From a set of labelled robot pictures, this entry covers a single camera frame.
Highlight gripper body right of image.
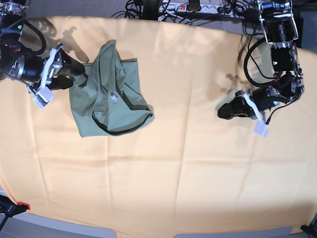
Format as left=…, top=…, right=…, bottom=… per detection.
left=235, top=86, right=289, bottom=121

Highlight white wrist camera of image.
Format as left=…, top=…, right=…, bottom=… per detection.
left=254, top=121, right=268, bottom=137
left=33, top=87, right=54, bottom=109

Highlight white wrist camera left of image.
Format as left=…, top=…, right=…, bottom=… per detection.
left=33, top=87, right=54, bottom=109

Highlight white wrist camera right of image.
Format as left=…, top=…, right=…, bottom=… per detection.
left=254, top=121, right=268, bottom=137

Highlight tangled black cables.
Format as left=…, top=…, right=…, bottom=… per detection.
left=111, top=0, right=263, bottom=38

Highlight blue clamp with red tip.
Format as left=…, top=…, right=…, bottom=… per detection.
left=0, top=195, right=30, bottom=230

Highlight black clamp right corner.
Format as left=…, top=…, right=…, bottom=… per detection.
left=300, top=223, right=317, bottom=236

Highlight white power strip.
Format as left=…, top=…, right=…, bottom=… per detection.
left=159, top=1, right=234, bottom=16

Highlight gripper body left of image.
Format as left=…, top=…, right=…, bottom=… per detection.
left=9, top=44, right=64, bottom=93

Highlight green T-shirt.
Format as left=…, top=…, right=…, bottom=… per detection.
left=69, top=40, right=155, bottom=137

